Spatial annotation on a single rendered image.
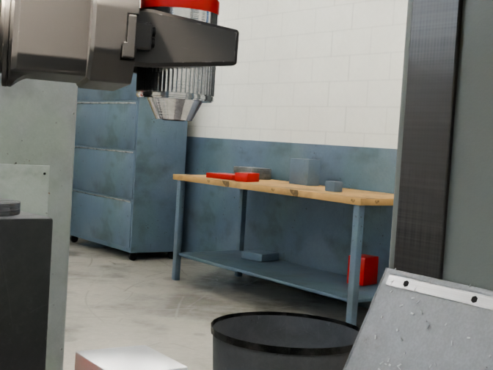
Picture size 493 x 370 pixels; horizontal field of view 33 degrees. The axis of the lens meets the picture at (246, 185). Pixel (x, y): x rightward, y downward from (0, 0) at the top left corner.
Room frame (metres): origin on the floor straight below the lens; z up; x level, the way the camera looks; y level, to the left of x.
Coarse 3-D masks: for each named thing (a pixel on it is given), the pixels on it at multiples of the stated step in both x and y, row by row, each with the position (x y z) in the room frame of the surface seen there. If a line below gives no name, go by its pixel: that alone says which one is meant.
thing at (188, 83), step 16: (192, 16) 0.48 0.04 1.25; (208, 16) 0.48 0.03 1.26; (144, 80) 0.48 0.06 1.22; (160, 80) 0.48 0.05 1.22; (176, 80) 0.48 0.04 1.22; (192, 80) 0.48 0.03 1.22; (208, 80) 0.49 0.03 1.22; (144, 96) 0.48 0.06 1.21; (160, 96) 0.48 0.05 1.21; (176, 96) 0.48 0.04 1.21; (192, 96) 0.48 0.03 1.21; (208, 96) 0.49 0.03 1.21
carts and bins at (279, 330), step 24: (264, 312) 2.69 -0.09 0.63; (216, 336) 2.37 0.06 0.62; (240, 336) 2.64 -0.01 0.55; (264, 336) 2.69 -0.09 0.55; (288, 336) 2.69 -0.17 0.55; (312, 336) 2.68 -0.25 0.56; (336, 336) 2.62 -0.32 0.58; (216, 360) 2.39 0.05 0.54; (240, 360) 2.29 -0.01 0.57; (264, 360) 2.26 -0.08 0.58; (288, 360) 2.24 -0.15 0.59; (312, 360) 2.25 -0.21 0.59; (336, 360) 2.28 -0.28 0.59
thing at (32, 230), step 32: (0, 224) 0.84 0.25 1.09; (32, 224) 0.86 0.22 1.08; (0, 256) 0.84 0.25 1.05; (32, 256) 0.86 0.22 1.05; (0, 288) 0.84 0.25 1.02; (32, 288) 0.86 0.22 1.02; (0, 320) 0.84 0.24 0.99; (32, 320) 0.87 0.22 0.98; (0, 352) 0.84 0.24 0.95; (32, 352) 0.87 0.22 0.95
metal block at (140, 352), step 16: (80, 352) 0.53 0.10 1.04; (96, 352) 0.54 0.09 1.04; (112, 352) 0.54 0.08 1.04; (128, 352) 0.54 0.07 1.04; (144, 352) 0.54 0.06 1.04; (80, 368) 0.53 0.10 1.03; (96, 368) 0.51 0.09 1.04; (112, 368) 0.50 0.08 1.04; (128, 368) 0.51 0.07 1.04; (144, 368) 0.51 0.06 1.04; (160, 368) 0.51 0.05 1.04; (176, 368) 0.51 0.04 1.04
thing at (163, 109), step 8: (152, 104) 0.49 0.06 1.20; (160, 104) 0.49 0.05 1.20; (168, 104) 0.48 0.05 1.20; (176, 104) 0.48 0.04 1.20; (184, 104) 0.49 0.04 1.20; (192, 104) 0.49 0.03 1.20; (200, 104) 0.50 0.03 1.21; (160, 112) 0.49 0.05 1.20; (168, 112) 0.49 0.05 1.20; (176, 112) 0.49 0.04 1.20; (184, 112) 0.49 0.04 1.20; (192, 112) 0.49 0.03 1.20; (176, 120) 0.50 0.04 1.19; (184, 120) 0.50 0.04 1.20
